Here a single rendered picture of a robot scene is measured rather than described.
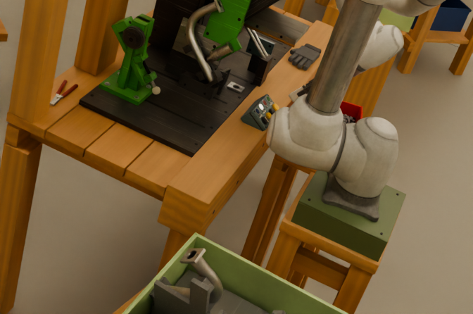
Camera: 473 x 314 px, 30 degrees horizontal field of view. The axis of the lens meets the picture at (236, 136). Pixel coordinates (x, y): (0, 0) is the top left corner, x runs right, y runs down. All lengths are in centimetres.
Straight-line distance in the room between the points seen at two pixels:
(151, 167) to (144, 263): 104
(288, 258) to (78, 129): 77
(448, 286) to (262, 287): 194
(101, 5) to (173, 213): 75
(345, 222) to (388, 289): 139
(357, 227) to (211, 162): 49
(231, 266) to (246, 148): 60
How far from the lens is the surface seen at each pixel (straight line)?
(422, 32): 570
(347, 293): 279
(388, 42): 281
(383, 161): 262
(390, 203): 282
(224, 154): 280
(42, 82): 270
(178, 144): 279
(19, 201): 296
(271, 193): 317
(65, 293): 349
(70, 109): 287
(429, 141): 519
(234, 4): 303
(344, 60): 244
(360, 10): 237
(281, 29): 315
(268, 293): 237
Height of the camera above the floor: 247
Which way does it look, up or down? 33 degrees down
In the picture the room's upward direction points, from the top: 18 degrees clockwise
